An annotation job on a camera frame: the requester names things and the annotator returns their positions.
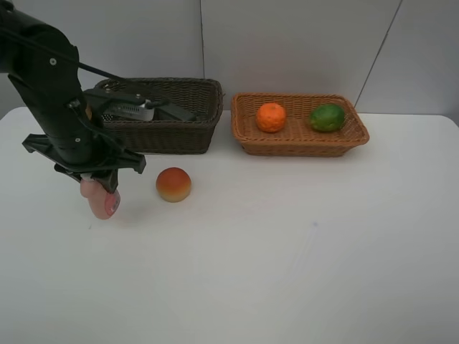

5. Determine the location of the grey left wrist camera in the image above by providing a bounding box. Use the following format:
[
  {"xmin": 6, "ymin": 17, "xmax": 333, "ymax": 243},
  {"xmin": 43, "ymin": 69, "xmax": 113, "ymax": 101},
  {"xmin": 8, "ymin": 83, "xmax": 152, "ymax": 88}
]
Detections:
[{"xmin": 83, "ymin": 88, "xmax": 173, "ymax": 122}]

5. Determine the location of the red-orange peach fruit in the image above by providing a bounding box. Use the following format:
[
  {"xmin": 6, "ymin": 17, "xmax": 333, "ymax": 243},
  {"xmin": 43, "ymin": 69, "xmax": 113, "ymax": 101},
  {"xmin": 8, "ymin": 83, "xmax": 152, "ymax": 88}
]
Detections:
[{"xmin": 156, "ymin": 167, "xmax": 192, "ymax": 203}]

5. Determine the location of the pink bottle with white cap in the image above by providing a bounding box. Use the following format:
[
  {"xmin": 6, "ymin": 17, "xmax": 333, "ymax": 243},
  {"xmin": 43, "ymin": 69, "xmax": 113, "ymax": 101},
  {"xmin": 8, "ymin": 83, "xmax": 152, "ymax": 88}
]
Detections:
[{"xmin": 80, "ymin": 173, "xmax": 120, "ymax": 220}]

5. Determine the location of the dark brown wicker basket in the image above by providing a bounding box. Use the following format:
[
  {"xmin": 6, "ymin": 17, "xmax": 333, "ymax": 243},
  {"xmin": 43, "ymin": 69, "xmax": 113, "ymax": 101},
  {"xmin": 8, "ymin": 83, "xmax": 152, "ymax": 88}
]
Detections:
[{"xmin": 103, "ymin": 77, "xmax": 224, "ymax": 155}]

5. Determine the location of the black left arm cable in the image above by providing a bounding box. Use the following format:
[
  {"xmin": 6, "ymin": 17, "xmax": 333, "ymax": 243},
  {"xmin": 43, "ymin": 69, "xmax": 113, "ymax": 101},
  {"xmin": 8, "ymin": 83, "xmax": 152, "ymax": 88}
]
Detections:
[{"xmin": 0, "ymin": 21, "xmax": 171, "ymax": 108}]

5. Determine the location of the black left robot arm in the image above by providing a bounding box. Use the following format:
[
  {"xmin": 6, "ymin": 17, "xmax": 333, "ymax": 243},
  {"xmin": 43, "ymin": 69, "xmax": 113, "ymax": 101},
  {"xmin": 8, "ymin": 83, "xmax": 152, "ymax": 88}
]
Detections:
[{"xmin": 1, "ymin": 1, "xmax": 146, "ymax": 194}]

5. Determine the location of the orange tangerine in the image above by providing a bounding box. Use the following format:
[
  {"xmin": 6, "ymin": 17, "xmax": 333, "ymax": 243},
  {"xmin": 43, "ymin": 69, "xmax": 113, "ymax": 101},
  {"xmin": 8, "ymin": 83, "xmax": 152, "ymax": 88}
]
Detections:
[{"xmin": 255, "ymin": 102, "xmax": 286, "ymax": 133}]

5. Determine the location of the black square dropper bottle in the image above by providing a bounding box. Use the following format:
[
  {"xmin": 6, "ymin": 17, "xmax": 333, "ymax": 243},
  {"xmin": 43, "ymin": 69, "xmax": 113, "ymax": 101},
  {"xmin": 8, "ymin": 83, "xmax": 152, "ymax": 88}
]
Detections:
[{"xmin": 153, "ymin": 103, "xmax": 197, "ymax": 122}]

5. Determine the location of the green lime fruit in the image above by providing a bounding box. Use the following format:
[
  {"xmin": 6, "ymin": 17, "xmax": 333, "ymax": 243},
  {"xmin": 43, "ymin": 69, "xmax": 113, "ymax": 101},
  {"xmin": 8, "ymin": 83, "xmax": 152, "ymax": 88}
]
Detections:
[{"xmin": 309, "ymin": 104, "xmax": 346, "ymax": 133}]

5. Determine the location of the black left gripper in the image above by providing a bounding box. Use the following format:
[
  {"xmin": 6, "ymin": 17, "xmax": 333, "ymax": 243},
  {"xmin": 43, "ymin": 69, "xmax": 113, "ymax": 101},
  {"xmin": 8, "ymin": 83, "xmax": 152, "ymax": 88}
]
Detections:
[{"xmin": 22, "ymin": 125, "xmax": 146, "ymax": 194}]

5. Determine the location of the light orange wicker basket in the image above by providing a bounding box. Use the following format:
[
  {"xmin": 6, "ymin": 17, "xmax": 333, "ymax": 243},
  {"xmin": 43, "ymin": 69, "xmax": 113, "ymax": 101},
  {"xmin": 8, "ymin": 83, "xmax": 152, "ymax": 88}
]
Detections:
[{"xmin": 231, "ymin": 92, "xmax": 369, "ymax": 157}]

